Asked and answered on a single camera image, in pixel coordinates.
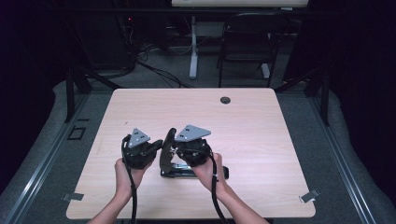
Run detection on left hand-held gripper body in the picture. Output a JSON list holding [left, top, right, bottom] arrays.
[[121, 127, 153, 171]]

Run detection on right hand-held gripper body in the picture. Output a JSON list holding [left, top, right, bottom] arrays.
[[175, 124, 212, 168]]

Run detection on black stapler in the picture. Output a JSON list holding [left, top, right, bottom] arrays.
[[159, 127, 230, 179]]

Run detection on person's left hand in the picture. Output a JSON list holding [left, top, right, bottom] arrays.
[[114, 158, 153, 200]]

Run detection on person's right hand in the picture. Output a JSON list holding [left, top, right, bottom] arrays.
[[190, 152, 230, 200]]

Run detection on grey tape piece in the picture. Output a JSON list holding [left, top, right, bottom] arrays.
[[62, 192, 85, 203], [299, 189, 321, 203]]

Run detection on black metal stand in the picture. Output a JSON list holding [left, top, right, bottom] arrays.
[[274, 66, 331, 127], [64, 62, 122, 124]]

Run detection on white desk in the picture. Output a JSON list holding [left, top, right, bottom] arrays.
[[171, 0, 309, 80]]

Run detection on dark equipment with red light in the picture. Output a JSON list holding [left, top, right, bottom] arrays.
[[71, 12, 138, 71]]

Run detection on black folding chair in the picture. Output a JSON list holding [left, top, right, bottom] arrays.
[[217, 12, 289, 89]]

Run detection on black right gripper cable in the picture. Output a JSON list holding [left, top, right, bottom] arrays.
[[174, 147, 230, 224]]

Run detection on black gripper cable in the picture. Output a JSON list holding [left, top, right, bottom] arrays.
[[174, 147, 230, 224], [120, 134, 138, 224]]

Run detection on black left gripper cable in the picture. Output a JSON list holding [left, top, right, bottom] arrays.
[[120, 134, 138, 224]]

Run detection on black floor cables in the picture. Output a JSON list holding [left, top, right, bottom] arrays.
[[134, 43, 194, 89]]

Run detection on aluminium rail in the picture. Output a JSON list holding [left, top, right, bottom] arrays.
[[6, 92, 92, 224], [306, 92, 377, 224]]

